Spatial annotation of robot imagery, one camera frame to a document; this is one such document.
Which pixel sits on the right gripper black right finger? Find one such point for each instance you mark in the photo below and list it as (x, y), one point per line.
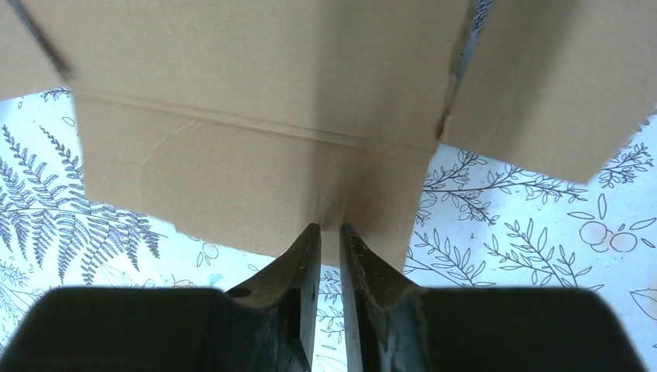
(393, 324)

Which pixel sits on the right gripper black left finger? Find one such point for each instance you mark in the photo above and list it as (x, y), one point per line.
(266, 323)

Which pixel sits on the cardboard box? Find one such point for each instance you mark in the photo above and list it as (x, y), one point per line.
(240, 122)

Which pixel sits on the floral patterned table mat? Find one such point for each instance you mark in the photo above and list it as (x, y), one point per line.
(479, 223)

